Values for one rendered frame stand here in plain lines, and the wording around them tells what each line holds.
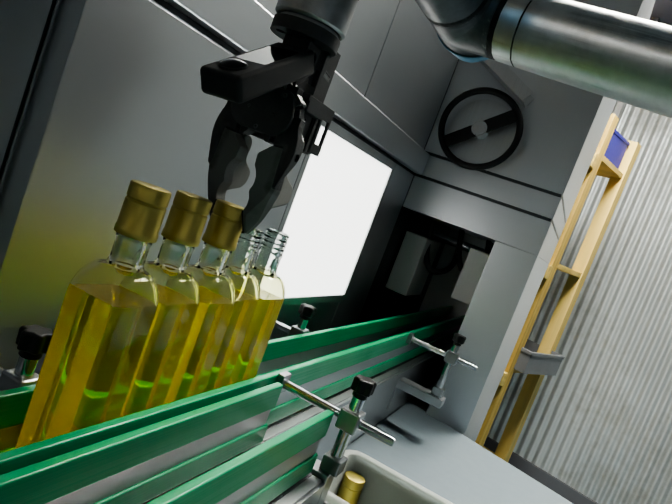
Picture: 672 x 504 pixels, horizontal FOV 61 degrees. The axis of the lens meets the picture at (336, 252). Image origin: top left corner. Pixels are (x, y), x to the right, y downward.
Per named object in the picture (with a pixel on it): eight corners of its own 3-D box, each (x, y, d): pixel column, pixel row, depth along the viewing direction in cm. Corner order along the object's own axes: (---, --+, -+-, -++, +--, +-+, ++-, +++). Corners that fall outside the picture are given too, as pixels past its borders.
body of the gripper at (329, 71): (318, 164, 62) (358, 57, 61) (280, 146, 54) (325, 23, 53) (262, 143, 65) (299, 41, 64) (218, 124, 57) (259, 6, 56)
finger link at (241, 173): (239, 224, 64) (278, 150, 62) (207, 218, 58) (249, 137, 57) (219, 210, 65) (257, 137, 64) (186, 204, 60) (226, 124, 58)
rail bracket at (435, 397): (385, 401, 138) (419, 315, 136) (450, 435, 132) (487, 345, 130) (379, 405, 134) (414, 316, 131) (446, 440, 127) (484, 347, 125)
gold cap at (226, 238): (215, 240, 61) (229, 201, 60) (241, 252, 59) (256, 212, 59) (194, 237, 58) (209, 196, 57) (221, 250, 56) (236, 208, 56)
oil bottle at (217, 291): (143, 436, 64) (206, 258, 62) (181, 461, 62) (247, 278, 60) (105, 449, 59) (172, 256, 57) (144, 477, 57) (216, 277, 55)
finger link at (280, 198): (291, 242, 61) (310, 157, 61) (263, 237, 56) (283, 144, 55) (266, 236, 62) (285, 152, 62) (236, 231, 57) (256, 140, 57)
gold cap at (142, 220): (146, 244, 46) (164, 192, 46) (105, 228, 46) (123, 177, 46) (162, 241, 49) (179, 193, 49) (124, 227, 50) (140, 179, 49)
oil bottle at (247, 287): (173, 422, 70) (231, 258, 68) (208, 444, 68) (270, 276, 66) (141, 433, 65) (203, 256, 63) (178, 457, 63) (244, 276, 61)
